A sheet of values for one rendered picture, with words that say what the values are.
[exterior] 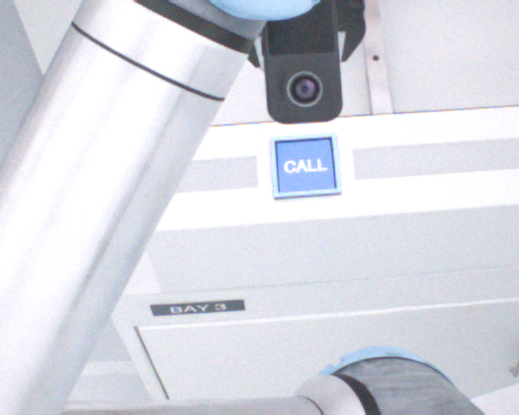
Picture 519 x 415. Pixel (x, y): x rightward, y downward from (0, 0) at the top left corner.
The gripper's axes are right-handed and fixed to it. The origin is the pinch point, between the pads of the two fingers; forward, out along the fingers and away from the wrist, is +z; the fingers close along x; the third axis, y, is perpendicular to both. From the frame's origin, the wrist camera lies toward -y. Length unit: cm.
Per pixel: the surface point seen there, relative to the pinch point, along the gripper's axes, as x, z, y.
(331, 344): -1.8, 46.7, -4.2
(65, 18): 33, 73, 59
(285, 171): 1.7, 14.2, 0.3
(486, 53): -19.8, 28.6, 19.4
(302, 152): 0.1, 14.2, 1.9
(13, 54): 51, 111, 77
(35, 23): 38, 74, 59
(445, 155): -11.9, 15.1, 1.2
